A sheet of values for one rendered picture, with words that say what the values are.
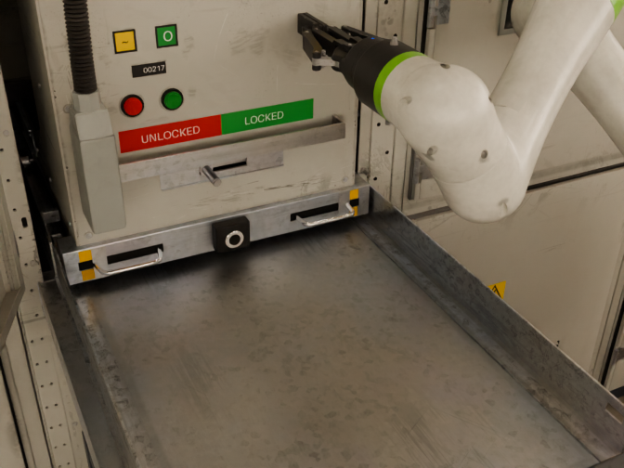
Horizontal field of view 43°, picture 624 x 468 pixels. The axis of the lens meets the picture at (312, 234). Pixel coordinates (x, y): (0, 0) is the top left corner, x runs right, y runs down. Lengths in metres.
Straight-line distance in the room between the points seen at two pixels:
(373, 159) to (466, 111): 0.59
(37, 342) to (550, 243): 1.10
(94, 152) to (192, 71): 0.21
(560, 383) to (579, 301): 0.94
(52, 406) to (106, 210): 0.50
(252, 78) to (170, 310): 0.38
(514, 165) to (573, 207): 0.86
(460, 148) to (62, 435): 0.96
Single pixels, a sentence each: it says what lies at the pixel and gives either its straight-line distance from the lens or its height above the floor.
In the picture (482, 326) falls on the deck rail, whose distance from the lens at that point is 1.22.
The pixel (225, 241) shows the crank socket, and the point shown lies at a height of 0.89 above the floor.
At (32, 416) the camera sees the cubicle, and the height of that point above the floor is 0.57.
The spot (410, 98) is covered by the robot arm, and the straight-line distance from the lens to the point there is 0.91.
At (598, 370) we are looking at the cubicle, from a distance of 2.33.
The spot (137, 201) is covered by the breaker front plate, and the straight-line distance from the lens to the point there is 1.26.
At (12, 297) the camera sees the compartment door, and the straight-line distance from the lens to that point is 1.34.
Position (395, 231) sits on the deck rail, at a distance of 1.38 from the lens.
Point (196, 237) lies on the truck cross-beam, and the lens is 1.31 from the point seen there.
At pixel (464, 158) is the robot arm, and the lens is 0.92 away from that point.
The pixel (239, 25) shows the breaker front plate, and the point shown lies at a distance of 1.21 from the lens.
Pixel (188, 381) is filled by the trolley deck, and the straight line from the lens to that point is 1.11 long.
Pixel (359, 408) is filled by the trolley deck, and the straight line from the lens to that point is 1.07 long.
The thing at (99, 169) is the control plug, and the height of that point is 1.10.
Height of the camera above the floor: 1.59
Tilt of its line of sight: 32 degrees down
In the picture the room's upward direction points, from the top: 1 degrees clockwise
